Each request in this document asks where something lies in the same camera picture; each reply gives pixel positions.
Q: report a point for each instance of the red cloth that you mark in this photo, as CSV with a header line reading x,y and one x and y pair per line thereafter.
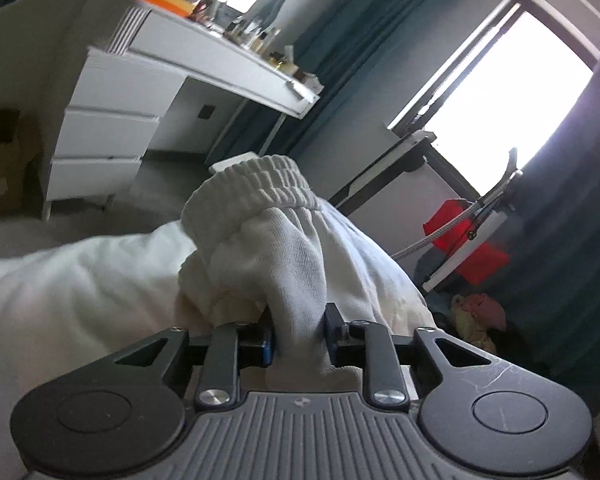
x,y
445,225

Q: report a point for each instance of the white drying rack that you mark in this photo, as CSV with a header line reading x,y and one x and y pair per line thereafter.
x,y
455,267

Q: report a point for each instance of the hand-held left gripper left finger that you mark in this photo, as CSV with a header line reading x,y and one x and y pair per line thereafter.
x,y
267,351

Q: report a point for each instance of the teal curtain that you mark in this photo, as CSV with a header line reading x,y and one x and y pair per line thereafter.
x,y
565,280
360,45

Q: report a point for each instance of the pile of clothes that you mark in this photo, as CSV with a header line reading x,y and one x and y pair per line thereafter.
x,y
477,317

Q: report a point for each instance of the row of small bottles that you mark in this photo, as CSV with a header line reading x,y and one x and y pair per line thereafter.
x,y
260,42

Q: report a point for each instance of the wall socket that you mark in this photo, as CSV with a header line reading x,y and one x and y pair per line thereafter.
x,y
206,112

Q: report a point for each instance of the window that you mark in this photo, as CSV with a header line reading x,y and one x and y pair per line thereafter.
x,y
510,95

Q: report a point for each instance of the cardboard box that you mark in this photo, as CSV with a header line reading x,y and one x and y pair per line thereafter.
x,y
7,165

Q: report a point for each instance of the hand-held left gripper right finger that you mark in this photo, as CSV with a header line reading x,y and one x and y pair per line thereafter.
x,y
333,336

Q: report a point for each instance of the white sock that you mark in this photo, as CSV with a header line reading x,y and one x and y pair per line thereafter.
x,y
290,240

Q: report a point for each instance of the white dressing table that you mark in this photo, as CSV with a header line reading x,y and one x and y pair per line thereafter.
x,y
111,91

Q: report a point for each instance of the white duvet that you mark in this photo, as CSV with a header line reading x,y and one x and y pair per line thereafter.
x,y
80,300

